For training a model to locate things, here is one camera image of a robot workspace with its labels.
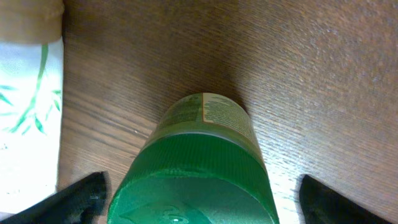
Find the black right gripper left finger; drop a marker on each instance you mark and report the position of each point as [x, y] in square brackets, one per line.
[80, 203]

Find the green lid jar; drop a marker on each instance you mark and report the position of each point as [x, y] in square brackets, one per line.
[202, 164]

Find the white tube with tan cap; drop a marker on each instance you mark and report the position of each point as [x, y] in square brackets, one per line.
[31, 101]

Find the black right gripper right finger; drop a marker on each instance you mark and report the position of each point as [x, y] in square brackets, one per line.
[322, 205]

